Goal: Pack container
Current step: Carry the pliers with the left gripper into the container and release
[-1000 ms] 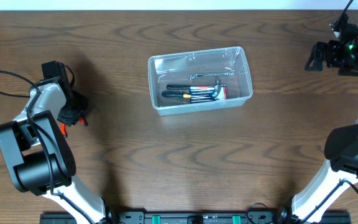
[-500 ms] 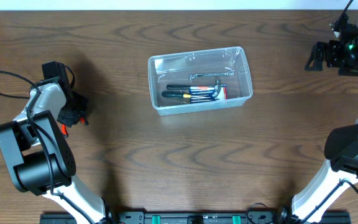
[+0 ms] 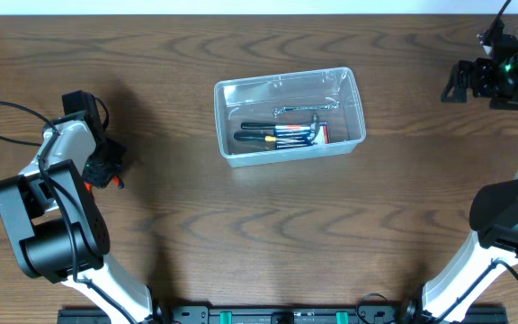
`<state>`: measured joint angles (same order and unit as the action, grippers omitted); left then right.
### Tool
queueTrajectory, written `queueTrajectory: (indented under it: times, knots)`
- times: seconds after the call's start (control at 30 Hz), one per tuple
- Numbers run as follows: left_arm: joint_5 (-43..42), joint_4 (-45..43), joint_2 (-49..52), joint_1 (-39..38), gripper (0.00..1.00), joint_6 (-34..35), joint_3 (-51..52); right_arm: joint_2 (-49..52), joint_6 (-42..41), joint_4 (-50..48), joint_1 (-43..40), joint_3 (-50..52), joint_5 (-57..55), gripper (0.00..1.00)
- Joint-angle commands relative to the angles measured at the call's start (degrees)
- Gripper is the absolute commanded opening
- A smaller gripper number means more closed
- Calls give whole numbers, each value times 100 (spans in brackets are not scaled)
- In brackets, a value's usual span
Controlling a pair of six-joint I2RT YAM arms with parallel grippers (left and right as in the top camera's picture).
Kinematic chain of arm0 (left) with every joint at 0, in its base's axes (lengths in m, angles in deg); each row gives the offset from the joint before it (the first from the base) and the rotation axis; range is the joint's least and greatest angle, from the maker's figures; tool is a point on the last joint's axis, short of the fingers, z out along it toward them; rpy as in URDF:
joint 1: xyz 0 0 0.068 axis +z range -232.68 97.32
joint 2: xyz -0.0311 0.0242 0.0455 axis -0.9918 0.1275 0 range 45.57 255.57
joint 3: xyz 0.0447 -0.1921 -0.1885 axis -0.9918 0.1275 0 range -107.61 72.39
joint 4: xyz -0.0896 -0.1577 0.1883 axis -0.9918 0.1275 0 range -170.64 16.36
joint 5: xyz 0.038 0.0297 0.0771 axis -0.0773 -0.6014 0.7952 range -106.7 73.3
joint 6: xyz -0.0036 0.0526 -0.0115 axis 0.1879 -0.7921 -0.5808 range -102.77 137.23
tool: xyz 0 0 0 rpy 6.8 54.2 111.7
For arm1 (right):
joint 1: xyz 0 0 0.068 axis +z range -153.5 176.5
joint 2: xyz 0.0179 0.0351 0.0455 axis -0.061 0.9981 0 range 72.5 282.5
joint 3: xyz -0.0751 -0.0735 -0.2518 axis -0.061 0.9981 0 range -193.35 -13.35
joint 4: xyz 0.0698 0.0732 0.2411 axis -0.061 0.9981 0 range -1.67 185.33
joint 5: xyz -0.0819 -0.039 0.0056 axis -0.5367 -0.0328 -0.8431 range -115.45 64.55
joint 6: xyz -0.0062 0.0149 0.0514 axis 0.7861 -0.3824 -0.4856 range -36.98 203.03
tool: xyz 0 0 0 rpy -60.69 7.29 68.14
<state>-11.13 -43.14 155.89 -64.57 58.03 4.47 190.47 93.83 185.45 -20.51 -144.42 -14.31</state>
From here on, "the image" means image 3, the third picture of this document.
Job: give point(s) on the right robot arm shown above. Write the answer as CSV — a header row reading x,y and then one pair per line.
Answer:
x,y
491,246

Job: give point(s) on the silver wrench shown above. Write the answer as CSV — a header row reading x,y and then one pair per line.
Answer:
x,y
315,107

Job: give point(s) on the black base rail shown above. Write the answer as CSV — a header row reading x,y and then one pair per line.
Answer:
x,y
369,313

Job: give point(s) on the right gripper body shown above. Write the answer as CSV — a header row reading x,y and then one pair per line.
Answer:
x,y
513,83

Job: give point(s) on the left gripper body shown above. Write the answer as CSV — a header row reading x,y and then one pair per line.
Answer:
x,y
101,168

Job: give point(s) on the clear plastic container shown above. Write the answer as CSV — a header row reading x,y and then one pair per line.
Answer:
x,y
252,100

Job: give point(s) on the blue drill bit case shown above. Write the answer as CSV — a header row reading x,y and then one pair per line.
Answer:
x,y
321,138

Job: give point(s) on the black yellow screwdriver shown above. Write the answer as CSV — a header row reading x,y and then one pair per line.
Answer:
x,y
259,137

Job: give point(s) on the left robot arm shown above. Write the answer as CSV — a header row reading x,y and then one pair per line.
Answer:
x,y
54,226

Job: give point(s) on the small claw hammer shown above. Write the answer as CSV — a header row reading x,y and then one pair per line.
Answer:
x,y
269,128

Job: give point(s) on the red black pliers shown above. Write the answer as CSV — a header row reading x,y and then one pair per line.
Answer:
x,y
116,179

